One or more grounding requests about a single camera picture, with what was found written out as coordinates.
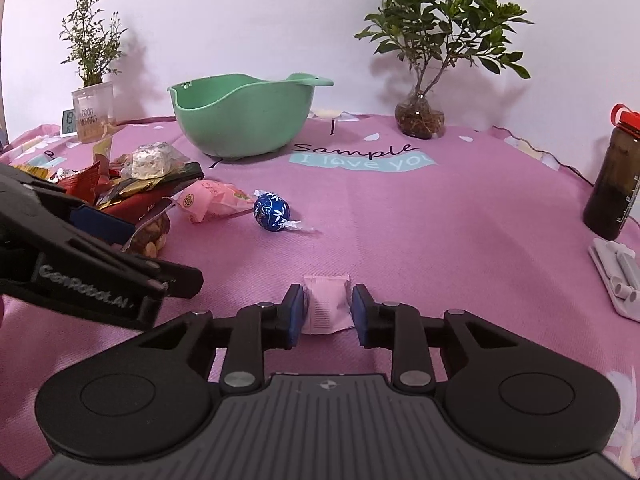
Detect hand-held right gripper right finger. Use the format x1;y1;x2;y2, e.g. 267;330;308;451
351;284;521;394

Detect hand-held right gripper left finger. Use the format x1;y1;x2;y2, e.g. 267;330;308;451
132;284;307;394

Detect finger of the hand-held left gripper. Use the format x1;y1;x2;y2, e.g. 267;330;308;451
0;164;136;247
35;232;204;297

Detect small pink sachet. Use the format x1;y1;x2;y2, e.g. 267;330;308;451
304;274;357;336

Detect dark snack packet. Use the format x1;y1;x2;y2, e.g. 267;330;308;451
97;162;206;209

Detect pink snack packet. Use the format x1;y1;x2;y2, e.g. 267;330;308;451
172;180;257;224

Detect green plastic bowl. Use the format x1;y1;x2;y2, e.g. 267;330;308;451
167;72;335;161

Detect dark red foil packet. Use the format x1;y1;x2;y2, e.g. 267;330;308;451
102;191;176;224

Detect clear packet of nuts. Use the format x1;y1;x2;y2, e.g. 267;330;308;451
121;200;173;259

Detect red snack packet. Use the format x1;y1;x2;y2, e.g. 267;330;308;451
59;162;113;206

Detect gold and red stick packet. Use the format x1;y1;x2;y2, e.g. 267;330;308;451
91;137;115;177

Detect yellow snack packet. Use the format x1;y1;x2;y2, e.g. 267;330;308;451
10;162;68;183

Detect clear wrapped rice crisp snack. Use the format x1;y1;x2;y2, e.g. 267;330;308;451
131;142;185;181

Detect blue wrapped chocolate ball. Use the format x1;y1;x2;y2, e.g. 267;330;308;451
252;190;316;235

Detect small plant in clear cup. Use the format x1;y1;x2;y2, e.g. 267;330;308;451
59;0;128;145

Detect pink printed tablecloth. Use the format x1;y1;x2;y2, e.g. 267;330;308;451
0;110;640;461

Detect white plastic device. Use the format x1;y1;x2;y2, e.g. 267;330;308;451
587;237;640;322

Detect dark bottle with red cap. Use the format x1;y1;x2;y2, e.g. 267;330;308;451
582;103;640;241

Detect leafy plant in glass vase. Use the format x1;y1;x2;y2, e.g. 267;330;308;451
354;0;535;140

